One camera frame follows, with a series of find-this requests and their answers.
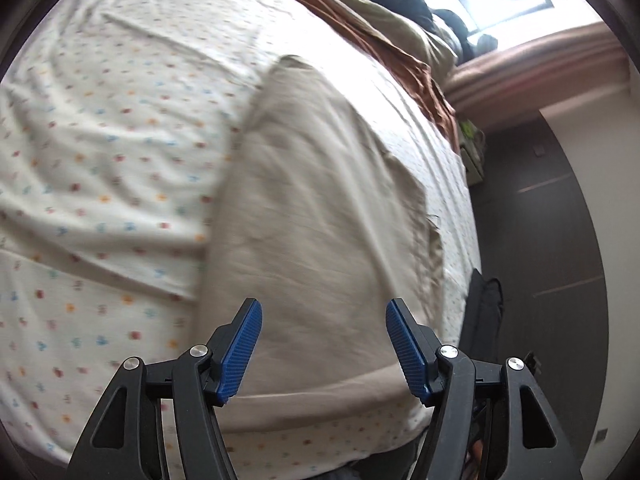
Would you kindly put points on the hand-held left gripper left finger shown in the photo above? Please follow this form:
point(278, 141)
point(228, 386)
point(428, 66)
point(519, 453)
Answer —
point(240, 355)

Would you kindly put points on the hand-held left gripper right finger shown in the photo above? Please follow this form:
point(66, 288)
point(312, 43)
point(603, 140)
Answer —
point(407, 350)

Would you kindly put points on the beige shirt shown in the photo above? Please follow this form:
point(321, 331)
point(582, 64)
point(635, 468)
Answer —
point(310, 210)

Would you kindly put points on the black bag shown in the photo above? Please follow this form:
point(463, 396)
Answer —
point(482, 310)

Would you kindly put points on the small cardboard box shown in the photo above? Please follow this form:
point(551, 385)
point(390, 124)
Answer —
point(475, 157)

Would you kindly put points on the white floral blanket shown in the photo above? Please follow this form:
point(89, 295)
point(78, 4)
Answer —
point(100, 110)

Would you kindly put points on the rust brown blanket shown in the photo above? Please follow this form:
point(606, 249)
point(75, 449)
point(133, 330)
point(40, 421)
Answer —
point(400, 65)

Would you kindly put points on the pink curtain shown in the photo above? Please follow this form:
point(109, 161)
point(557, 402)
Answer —
point(540, 70)

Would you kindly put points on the beige duvet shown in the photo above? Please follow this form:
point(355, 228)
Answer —
point(390, 15)

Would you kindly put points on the window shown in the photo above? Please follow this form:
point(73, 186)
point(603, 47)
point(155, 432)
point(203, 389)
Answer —
point(500, 0)

